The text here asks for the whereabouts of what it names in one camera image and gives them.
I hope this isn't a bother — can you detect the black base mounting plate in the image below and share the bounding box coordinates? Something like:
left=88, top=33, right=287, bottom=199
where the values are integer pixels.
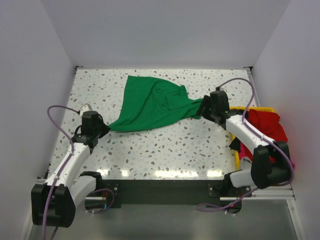
left=84, top=178, right=253, bottom=215

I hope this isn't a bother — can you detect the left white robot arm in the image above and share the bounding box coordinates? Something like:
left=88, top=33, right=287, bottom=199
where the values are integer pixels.
left=31, top=110, right=110, bottom=228

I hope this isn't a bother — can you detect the aluminium frame rail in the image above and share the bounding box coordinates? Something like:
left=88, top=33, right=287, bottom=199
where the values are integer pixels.
left=24, top=172, right=297, bottom=201

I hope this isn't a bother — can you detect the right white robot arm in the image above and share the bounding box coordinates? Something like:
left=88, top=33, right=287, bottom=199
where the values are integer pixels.
left=196, top=90, right=294, bottom=197

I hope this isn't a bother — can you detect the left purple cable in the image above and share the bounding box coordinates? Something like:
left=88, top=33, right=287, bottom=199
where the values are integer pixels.
left=41, top=105, right=116, bottom=240

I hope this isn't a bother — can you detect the red t shirt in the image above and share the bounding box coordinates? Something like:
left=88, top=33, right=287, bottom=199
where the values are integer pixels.
left=239, top=108, right=289, bottom=161

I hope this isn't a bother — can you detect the yellow plastic bin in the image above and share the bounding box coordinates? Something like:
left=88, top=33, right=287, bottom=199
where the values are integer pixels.
left=228, top=106, right=294, bottom=173

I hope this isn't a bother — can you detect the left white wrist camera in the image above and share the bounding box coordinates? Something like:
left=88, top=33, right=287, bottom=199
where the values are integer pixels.
left=79, top=103, right=93, bottom=117

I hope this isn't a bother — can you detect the green t shirt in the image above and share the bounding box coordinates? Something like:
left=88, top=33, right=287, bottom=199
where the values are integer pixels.
left=109, top=75, right=202, bottom=132

